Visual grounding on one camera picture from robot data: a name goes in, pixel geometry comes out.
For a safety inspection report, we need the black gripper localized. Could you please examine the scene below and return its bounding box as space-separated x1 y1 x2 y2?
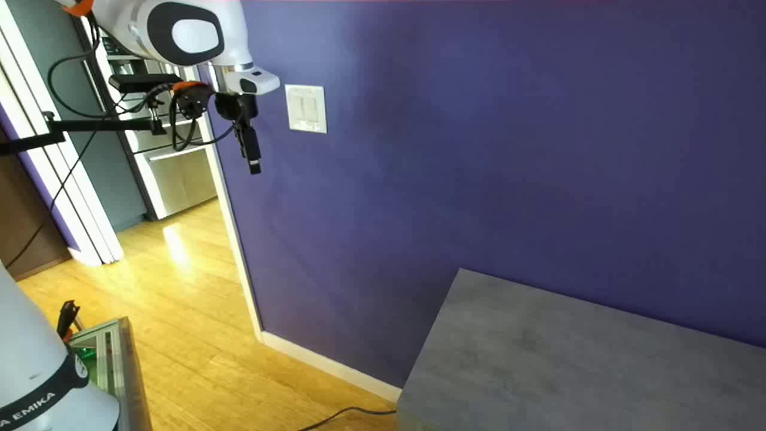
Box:
214 89 267 176

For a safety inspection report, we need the white background cabinet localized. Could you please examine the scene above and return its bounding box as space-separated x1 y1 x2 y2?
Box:
101 45 220 223

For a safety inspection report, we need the white baseboard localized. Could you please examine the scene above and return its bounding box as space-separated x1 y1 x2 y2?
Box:
259 327 404 404

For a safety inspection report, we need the black clamp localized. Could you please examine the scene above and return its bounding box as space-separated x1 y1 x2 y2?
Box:
52 297 86 340

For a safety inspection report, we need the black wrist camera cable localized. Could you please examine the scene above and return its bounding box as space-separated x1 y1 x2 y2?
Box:
166 94 243 153

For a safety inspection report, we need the black orange wrist camera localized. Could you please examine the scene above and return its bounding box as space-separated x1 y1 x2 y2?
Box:
167 79 220 124

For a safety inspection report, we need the white wall corner trim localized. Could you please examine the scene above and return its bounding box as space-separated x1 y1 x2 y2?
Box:
202 141 267 340

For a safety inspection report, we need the black stereo camera bar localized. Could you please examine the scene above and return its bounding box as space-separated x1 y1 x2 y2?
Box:
107 72 182 95

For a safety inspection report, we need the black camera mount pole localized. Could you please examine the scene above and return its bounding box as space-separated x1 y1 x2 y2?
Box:
0 110 167 158

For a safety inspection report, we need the white door frame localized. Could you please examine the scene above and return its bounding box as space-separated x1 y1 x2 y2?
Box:
0 9 128 267

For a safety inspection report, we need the black hanging cable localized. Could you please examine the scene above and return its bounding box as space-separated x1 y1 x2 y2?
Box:
3 42 110 270

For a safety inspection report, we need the black floor cable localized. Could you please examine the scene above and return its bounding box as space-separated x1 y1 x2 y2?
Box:
298 402 401 431

